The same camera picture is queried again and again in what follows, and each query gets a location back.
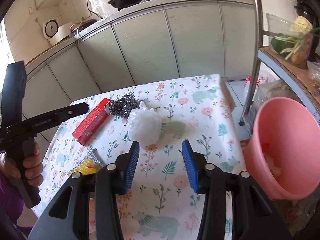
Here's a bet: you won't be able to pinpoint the steel wool scrubber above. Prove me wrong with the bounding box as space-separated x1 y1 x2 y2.
107 93 139 118

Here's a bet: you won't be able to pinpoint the clear plastic bag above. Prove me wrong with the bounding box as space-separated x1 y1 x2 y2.
307 61 320 91

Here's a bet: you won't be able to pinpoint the person's left hand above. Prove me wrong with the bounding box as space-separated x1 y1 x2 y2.
1 142 43 187

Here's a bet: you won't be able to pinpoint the vegetables in container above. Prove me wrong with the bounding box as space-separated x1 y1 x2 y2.
266 14 319 69

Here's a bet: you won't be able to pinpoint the red cardboard box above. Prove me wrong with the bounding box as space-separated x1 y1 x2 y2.
72 98 112 146

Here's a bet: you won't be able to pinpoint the white rice cooker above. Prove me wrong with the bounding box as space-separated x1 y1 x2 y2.
42 19 74 46

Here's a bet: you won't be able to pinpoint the metal shelf rack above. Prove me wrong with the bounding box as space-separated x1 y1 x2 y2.
239 0 319 126

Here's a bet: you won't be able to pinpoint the floral bear tablecloth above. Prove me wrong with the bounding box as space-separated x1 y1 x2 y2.
33 74 245 239

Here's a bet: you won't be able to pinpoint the grey kitchen cabinet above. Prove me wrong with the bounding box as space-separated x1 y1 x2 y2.
19 0 256 151

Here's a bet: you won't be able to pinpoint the white crumpled plastic bag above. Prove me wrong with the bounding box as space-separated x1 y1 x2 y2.
128 101 162 147

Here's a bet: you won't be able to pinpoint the pink plastic bucket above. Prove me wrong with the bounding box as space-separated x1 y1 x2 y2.
244 97 319 200

